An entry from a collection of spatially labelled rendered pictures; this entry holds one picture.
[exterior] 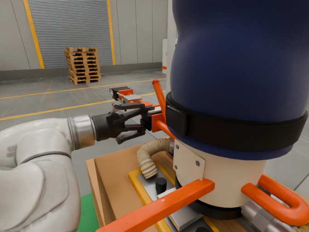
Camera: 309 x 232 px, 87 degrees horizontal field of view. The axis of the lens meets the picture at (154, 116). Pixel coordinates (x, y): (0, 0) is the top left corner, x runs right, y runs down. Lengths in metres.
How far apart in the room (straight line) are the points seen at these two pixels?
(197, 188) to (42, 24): 9.32
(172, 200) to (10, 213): 0.24
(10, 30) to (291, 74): 9.50
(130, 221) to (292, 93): 0.25
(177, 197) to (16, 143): 0.35
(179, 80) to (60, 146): 0.31
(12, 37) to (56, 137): 9.15
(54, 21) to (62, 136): 9.08
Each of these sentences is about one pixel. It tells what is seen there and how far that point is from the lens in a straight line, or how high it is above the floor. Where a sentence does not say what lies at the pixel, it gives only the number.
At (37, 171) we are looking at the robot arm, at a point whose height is 1.10.
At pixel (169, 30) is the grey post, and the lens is 3.56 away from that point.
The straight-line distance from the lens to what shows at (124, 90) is 0.81.
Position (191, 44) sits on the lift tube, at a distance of 0.24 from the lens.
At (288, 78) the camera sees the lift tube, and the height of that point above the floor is 1.27.
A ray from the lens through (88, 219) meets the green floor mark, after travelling 1.67.
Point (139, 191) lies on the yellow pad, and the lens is 0.45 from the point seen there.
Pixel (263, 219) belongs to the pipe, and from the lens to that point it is 0.37.
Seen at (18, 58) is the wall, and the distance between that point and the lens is 9.54.
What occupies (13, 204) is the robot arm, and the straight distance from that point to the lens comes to 0.35.
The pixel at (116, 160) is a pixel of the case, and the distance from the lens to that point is 0.57.
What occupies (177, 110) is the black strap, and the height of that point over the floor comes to 1.21.
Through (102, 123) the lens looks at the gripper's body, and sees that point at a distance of 0.47.
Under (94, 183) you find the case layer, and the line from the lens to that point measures 1.12.
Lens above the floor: 1.30
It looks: 23 degrees down
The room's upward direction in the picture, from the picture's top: straight up
